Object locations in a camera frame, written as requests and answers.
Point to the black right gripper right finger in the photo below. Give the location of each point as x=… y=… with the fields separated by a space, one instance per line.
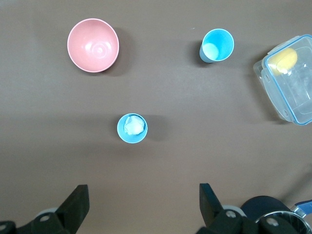
x=212 y=209

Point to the yellow sponge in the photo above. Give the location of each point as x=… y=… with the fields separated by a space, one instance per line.
x=286 y=59

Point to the empty blue plastic cup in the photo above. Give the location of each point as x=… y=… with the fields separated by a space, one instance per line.
x=219 y=41

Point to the blue cup with white wad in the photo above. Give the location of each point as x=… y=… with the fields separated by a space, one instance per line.
x=132 y=139

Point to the pink plastic bowl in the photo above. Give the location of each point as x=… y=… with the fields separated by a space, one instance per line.
x=92 y=45

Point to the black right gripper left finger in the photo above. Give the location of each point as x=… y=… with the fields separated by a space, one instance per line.
x=73 y=209

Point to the clear plastic food container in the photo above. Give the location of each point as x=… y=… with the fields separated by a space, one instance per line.
x=292 y=92

